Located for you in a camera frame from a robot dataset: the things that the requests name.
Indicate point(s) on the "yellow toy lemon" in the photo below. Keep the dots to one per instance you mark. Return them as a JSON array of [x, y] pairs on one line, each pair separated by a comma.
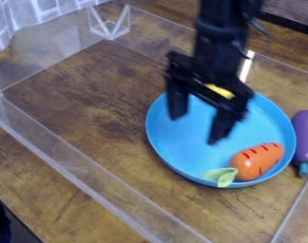
[[225, 93]]

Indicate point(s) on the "white patterned curtain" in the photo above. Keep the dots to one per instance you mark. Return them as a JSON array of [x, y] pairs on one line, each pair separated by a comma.
[[23, 13]]

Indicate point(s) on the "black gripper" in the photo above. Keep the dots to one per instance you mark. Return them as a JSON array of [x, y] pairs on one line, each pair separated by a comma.
[[213, 65]]

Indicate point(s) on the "purple toy eggplant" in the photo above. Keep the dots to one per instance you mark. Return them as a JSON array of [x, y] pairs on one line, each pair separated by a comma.
[[300, 124]]

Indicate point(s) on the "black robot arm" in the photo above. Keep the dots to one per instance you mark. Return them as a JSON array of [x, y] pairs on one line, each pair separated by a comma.
[[226, 19]]

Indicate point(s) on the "blue round tray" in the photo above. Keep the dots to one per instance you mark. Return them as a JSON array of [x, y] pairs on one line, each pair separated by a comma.
[[180, 141]]

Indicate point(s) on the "orange toy carrot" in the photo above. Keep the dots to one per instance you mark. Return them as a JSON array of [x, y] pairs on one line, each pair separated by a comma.
[[248, 164]]

